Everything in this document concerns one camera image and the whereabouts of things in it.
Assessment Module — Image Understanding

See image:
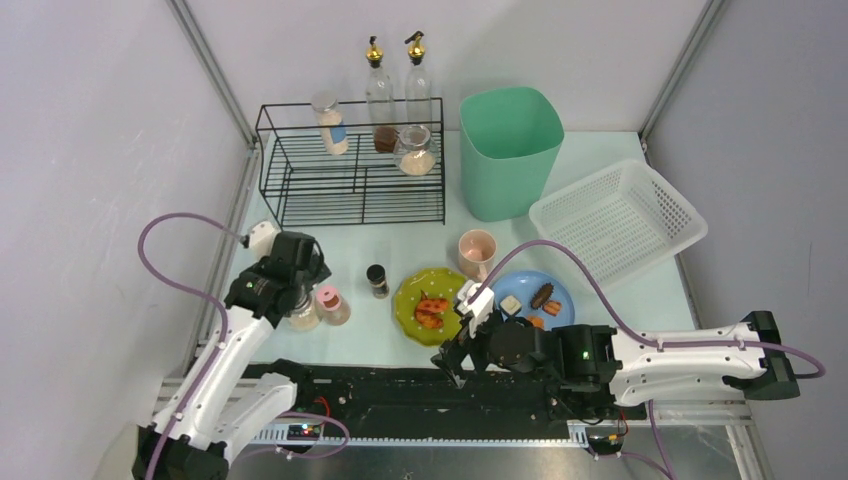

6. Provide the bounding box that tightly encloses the white plastic basket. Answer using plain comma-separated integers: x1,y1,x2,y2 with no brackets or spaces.
528,159,708,292

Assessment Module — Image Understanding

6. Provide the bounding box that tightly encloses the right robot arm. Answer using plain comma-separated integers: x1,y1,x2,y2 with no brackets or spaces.
431,311,800,407

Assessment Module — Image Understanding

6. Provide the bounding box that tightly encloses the orange chicken wing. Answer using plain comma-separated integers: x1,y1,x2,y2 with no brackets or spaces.
415,290,450,315
415,311,444,330

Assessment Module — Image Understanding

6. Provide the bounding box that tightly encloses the pink mug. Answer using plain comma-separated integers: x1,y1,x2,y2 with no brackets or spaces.
458,229,497,282

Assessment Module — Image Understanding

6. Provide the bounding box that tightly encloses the pink lid spice shaker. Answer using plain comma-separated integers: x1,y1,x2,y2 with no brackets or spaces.
315,285,351,326

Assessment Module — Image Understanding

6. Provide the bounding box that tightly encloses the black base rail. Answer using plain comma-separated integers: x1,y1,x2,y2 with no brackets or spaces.
242,359,646,441

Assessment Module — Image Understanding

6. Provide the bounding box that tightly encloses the green dotted plate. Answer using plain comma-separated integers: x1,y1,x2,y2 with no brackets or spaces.
393,267,467,347

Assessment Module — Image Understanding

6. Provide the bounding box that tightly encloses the tall jar blue label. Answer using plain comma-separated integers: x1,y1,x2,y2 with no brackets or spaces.
311,91,349,156

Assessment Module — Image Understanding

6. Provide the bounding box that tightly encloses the oil bottle gold spout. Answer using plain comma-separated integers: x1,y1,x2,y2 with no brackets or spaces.
365,35,397,153
404,30,432,125

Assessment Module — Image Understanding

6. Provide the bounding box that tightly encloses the green plastic bin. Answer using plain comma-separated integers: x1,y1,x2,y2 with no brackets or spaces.
459,86,564,222

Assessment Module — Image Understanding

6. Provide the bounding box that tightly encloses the brown sea cucumber toy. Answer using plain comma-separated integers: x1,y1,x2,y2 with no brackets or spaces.
530,283,554,310

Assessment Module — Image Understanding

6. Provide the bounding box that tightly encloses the sushi roll piece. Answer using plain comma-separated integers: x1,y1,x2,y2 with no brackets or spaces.
499,295,522,317

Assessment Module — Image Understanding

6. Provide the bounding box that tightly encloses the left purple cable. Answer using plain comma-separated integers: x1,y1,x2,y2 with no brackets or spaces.
137,212,351,480

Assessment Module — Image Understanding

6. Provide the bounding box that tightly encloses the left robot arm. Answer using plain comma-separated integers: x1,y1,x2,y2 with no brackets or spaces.
132,229,331,479

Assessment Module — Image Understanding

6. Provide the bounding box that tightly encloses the red white meat slice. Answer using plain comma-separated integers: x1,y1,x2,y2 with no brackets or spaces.
542,300,562,316

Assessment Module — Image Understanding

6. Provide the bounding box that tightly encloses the orange food chunk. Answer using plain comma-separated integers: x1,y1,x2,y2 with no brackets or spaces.
527,316,546,330

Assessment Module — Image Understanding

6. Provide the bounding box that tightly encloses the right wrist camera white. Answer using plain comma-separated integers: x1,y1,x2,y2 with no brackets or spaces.
454,280,495,338

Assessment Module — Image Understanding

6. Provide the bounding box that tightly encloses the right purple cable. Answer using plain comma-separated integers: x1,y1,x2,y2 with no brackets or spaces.
473,239,827,380

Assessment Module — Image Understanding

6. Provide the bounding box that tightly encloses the black wire rack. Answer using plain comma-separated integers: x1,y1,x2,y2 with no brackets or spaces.
254,97,446,229

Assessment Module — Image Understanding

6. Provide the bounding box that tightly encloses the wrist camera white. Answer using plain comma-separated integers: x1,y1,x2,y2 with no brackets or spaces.
242,220,281,260
454,280,495,338

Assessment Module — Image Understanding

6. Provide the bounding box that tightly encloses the blue plate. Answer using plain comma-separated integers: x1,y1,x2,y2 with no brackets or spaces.
492,270,575,330

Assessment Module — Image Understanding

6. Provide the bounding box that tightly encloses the purple cable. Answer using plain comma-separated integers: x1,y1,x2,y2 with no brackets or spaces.
473,239,827,380
137,212,351,480

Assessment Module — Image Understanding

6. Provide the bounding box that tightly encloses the small black cap spice bottle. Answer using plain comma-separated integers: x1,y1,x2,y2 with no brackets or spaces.
366,264,390,299

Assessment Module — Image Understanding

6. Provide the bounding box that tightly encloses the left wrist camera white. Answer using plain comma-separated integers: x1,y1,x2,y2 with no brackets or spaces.
242,220,281,260

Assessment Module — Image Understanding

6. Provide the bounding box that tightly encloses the round glass jar silver lid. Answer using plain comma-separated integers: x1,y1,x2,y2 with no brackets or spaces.
287,293,321,331

